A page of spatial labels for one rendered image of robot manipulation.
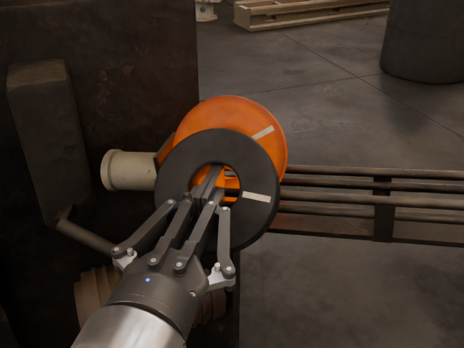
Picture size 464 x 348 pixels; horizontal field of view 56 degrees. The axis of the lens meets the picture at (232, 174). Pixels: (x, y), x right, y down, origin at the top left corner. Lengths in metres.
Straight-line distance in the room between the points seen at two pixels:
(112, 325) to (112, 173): 0.31
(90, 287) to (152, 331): 0.33
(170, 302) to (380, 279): 1.13
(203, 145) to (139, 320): 0.26
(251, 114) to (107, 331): 0.33
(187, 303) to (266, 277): 1.01
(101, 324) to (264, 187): 0.25
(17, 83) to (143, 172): 0.19
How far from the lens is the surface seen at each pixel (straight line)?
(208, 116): 0.58
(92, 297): 0.66
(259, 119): 0.56
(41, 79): 0.62
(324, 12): 4.30
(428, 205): 0.54
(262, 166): 0.51
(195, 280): 0.41
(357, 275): 1.44
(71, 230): 0.66
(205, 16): 4.24
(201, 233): 0.45
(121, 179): 0.61
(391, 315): 1.36
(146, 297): 0.37
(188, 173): 0.54
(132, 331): 0.34
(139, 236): 0.46
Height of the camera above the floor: 1.00
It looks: 33 degrees down
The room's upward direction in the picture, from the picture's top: straight up
